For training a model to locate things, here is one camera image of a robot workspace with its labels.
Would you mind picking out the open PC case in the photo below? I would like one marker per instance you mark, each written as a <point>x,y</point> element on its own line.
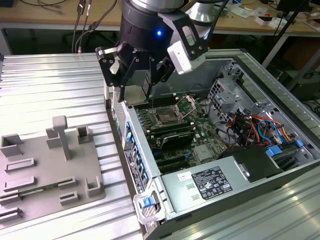
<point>212,72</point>

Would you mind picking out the small white box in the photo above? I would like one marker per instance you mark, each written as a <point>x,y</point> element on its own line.
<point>263,21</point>

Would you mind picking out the CPU socket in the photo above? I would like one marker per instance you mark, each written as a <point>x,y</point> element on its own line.
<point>163,116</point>

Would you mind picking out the silver chipset heatsink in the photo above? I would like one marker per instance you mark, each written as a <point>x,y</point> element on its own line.
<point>202,152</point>

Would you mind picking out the black RAM slot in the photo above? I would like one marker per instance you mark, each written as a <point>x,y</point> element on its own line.
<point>167,96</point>
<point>170,126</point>
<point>166,100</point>
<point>172,130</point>

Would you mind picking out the green motherboard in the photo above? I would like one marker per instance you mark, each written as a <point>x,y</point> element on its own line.
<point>205,130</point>

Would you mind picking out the thin locking lever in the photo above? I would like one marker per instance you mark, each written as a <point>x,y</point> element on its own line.
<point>152,105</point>

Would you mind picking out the wooden desk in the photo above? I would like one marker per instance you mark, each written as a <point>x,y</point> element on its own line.
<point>37,15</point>

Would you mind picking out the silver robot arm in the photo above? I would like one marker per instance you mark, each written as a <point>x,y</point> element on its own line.
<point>202,12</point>

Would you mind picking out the metal drive cage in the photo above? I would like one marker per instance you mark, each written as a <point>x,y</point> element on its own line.
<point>225,97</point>

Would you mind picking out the black expansion slot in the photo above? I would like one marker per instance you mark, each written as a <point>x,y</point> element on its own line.
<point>177,161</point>

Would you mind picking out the black plastic shroud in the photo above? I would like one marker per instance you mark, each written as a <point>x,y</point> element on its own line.
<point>255,160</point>

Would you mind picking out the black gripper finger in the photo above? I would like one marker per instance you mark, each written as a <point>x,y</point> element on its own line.
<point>160,70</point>
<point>106,67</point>

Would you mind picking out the green RAM stick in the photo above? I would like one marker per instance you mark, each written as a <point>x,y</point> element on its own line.
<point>37,188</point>

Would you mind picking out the silver CPU plate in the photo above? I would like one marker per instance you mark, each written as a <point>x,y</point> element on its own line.
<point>135,96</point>

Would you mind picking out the black tripod pole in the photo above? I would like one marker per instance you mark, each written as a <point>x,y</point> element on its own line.
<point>287,20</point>

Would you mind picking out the blue case latch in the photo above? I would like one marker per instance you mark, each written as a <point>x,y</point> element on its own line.
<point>146,202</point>

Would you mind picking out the black graphics card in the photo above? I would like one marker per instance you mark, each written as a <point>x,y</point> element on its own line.
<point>177,140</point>

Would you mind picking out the grey power supply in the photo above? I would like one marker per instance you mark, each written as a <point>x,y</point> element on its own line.
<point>180,192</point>

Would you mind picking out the grey parts rack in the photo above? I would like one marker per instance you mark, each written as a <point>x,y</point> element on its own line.
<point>50,170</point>

